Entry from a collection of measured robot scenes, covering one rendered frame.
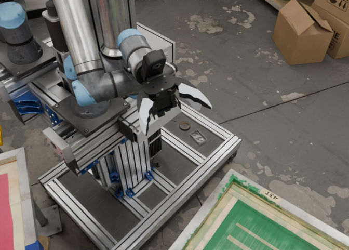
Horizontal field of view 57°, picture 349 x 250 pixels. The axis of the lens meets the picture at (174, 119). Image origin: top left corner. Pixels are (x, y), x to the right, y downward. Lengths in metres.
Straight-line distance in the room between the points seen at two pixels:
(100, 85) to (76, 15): 0.19
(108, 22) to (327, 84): 2.86
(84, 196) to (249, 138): 1.44
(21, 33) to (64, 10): 0.66
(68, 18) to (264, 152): 2.18
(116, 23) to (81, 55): 0.24
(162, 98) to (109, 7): 0.43
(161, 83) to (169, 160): 1.70
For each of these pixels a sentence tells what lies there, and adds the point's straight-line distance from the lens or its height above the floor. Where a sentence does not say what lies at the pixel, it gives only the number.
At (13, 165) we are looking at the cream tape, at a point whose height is 0.95.
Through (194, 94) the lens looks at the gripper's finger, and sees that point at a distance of 0.70.
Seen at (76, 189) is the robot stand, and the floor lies 0.21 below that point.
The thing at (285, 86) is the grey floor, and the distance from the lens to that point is 3.46.
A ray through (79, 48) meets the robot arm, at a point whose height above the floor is 1.66.
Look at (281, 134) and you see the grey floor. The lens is 2.98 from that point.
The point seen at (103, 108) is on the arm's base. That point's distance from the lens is 1.26.
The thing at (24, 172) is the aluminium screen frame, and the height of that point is 0.99.
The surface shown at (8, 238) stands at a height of 0.95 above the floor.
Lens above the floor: 2.16
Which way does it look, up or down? 47 degrees down
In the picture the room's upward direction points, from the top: straight up
